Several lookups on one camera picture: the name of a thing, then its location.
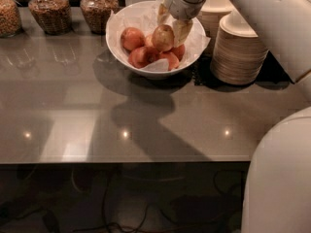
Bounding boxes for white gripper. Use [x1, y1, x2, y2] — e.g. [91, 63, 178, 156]
[157, 0, 205, 47]

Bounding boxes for yellow-red apple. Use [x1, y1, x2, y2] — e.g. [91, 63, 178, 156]
[152, 24, 174, 51]

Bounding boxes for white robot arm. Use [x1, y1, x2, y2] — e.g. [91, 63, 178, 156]
[164, 0, 311, 233]

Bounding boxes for white paper bowl liner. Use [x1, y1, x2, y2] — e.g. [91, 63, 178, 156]
[106, 0, 211, 73]

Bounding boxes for red apple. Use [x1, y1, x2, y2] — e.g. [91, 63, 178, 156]
[128, 46, 159, 69]
[159, 51, 180, 71]
[171, 45, 186, 60]
[121, 27, 145, 51]

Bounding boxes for red apple front right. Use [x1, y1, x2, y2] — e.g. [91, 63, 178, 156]
[159, 51, 180, 71]

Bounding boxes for white ceramic bowl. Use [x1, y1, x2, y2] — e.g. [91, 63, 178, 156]
[105, 1, 207, 81]

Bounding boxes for red apple back left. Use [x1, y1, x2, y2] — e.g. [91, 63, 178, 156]
[121, 27, 145, 51]

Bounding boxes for red apple front left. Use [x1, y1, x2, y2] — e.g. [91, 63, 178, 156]
[128, 46, 159, 69]

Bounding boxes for rear stack of paper bowls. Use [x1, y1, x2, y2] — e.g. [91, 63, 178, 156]
[197, 0, 233, 55]

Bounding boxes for stack of paper bowls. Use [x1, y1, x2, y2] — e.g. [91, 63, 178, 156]
[197, 0, 233, 55]
[210, 10, 268, 85]

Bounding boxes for front stack of paper bowls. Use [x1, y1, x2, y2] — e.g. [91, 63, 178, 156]
[210, 10, 268, 85]

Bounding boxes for right glass jar of grains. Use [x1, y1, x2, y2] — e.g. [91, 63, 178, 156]
[80, 0, 120, 35]

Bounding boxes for glass jar of grains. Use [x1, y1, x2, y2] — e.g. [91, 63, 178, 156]
[80, 0, 120, 35]
[28, 0, 72, 35]
[0, 0, 22, 38]

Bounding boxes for black mesh mat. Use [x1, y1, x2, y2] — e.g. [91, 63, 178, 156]
[191, 52, 293, 89]

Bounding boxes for middle glass jar of grains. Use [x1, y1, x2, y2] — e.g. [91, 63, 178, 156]
[28, 0, 72, 35]

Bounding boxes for left glass jar of grains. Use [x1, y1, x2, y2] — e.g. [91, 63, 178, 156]
[0, 0, 22, 38]

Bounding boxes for black cables under table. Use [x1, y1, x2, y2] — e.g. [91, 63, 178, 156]
[0, 165, 244, 233]

